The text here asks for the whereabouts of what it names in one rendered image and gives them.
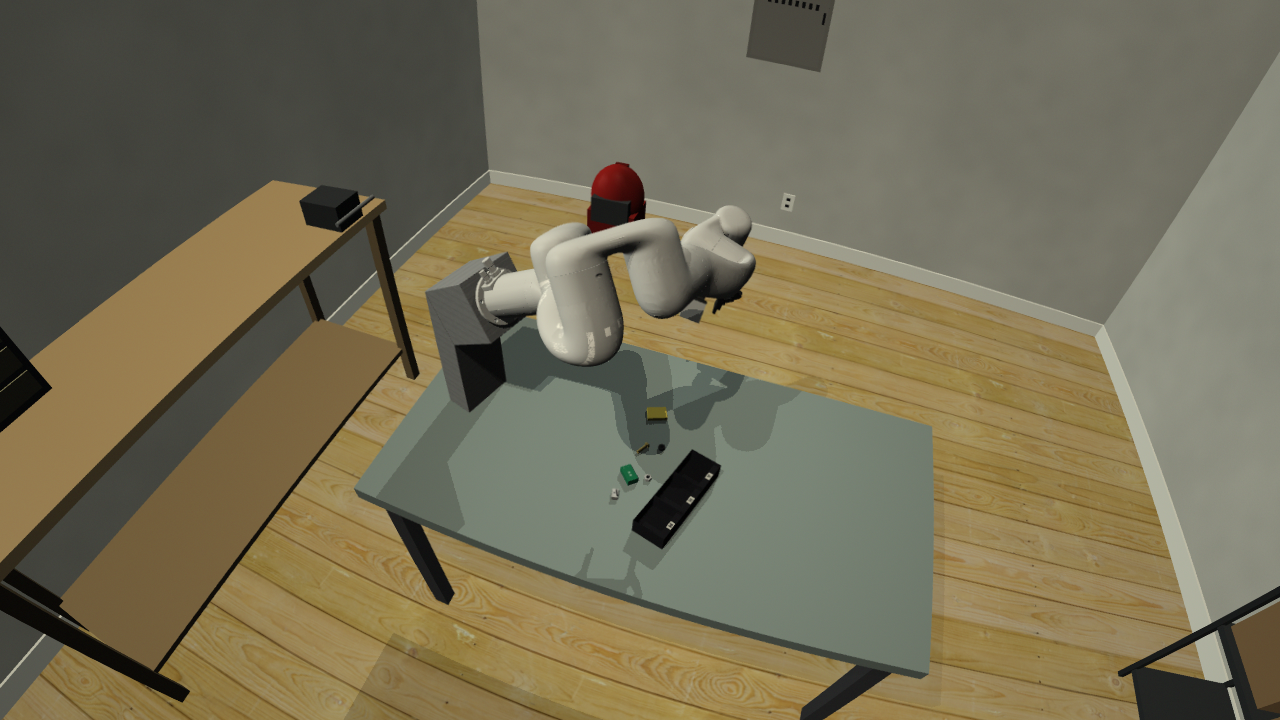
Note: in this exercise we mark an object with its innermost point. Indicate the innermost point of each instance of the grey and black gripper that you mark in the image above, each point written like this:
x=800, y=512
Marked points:
x=717, y=305

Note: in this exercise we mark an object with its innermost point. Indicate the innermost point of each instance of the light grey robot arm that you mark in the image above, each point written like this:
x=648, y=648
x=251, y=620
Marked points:
x=583, y=325

